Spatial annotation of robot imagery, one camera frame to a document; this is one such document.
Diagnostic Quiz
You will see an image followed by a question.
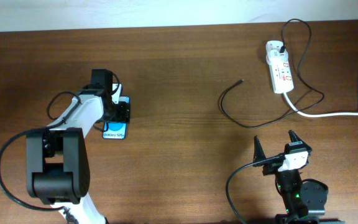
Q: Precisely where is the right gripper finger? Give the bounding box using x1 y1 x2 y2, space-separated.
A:
253 136 266 167
288 130 303 145

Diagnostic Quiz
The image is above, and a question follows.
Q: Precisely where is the blue Galaxy smartphone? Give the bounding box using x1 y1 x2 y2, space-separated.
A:
103 96 131 140

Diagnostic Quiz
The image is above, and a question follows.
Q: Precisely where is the black charging cable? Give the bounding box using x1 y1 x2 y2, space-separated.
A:
219 18 325 129

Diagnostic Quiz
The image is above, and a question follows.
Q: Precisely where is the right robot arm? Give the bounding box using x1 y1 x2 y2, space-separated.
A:
253 130 328 223

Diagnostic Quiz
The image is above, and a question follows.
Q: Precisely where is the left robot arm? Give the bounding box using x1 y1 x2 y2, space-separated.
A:
26 69 131 223

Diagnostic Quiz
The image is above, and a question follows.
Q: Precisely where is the white charger plug adapter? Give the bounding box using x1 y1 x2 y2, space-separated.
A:
266 49 288 65

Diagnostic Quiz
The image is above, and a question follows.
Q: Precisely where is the white power strip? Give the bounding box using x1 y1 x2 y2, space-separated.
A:
265 40 294 94

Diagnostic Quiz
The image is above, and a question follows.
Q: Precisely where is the white power strip cord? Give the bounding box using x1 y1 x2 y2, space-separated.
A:
282 55 358 118

